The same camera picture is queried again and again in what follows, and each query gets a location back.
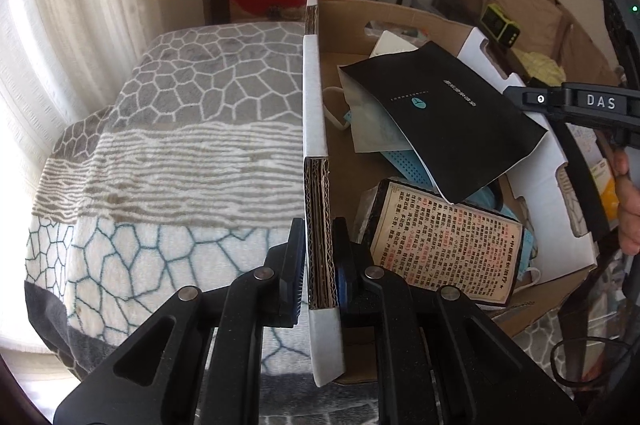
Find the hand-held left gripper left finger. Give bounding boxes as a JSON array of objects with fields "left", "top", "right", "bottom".
[{"left": 52, "top": 217, "right": 307, "bottom": 425}]

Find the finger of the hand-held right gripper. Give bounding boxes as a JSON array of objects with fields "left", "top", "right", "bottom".
[{"left": 502, "top": 81, "right": 640, "bottom": 242}]

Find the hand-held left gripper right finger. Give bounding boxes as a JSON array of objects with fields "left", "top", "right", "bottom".
[{"left": 332, "top": 217, "right": 583, "bottom": 425}]

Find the tan box with printed text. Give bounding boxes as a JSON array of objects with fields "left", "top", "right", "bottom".
[{"left": 359, "top": 177, "right": 526, "bottom": 309}]

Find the blue face mask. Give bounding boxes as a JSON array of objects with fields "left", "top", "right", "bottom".
[
  {"left": 500, "top": 195, "right": 545, "bottom": 297},
  {"left": 322, "top": 86, "right": 505, "bottom": 206}
]

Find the black paper bag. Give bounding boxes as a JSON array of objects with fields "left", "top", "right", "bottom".
[{"left": 337, "top": 41, "right": 550, "bottom": 206}]

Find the cardboard box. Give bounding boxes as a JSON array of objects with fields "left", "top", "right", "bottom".
[{"left": 301, "top": 0, "right": 601, "bottom": 388}]

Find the person's right hand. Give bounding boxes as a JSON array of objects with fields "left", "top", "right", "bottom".
[{"left": 611, "top": 150, "right": 640, "bottom": 257}]

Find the yellow checked cloth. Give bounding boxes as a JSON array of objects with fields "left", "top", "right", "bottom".
[{"left": 514, "top": 49, "right": 568, "bottom": 82}]

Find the green and black device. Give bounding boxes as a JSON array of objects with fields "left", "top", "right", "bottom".
[{"left": 480, "top": 4, "right": 522, "bottom": 49}]

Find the grey patterned blanket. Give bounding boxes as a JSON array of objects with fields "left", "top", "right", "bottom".
[{"left": 22, "top": 21, "right": 621, "bottom": 425}]

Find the white curtain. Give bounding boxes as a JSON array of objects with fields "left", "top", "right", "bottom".
[{"left": 0, "top": 0, "right": 207, "bottom": 166}]

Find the black cable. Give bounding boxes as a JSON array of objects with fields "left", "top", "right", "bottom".
[{"left": 549, "top": 334, "right": 635, "bottom": 390}]

